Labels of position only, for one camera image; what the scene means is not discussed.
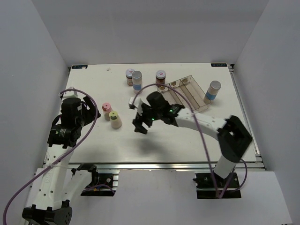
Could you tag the left silver lid pearl jar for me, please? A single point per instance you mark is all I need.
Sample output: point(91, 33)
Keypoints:
point(137, 81)

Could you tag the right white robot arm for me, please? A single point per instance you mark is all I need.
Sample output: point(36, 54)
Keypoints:
point(232, 136)

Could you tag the red label spice jar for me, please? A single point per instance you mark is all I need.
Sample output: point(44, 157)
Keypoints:
point(128, 74)
point(160, 77)

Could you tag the right silver lid pearl jar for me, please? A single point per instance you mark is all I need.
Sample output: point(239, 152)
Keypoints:
point(212, 91)

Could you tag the right blue corner sticker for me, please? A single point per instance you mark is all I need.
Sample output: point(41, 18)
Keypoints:
point(218, 64)

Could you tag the right red label spice jar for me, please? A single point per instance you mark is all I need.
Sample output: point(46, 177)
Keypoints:
point(160, 77)

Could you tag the clear acrylic organizer tray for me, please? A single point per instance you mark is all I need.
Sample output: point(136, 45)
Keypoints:
point(190, 90)

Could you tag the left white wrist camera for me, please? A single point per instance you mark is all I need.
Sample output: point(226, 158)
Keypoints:
point(69, 94)

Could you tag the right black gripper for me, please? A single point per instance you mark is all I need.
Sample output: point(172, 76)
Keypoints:
point(138, 124)

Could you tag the aluminium front frame rail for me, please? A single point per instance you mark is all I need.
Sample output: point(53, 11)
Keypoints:
point(198, 166)

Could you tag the pink cap spice bottle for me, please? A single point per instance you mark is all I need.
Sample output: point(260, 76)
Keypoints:
point(106, 107)

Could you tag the blue corner sticker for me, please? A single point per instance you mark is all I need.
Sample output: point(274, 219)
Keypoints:
point(218, 64)
point(79, 66)

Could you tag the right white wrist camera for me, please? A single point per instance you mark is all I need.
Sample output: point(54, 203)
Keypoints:
point(136, 103)

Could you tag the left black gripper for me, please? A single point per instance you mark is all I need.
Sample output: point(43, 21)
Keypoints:
point(90, 112)

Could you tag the left red label spice jar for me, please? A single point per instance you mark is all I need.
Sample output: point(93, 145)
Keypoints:
point(128, 74)

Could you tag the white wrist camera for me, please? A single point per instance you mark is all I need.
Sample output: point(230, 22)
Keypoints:
point(69, 94)
point(136, 103)

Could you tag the yellow cap spice bottle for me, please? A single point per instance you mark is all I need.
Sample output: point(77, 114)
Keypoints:
point(115, 120)

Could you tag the left blue corner sticker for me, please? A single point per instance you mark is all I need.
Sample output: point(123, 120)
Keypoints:
point(79, 66)

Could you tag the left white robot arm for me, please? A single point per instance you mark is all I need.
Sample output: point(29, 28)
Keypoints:
point(51, 205)

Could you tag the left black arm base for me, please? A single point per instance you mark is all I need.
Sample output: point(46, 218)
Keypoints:
point(101, 184)

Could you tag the silver lid pearl jar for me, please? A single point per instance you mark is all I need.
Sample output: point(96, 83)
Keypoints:
point(137, 81)
point(212, 91)

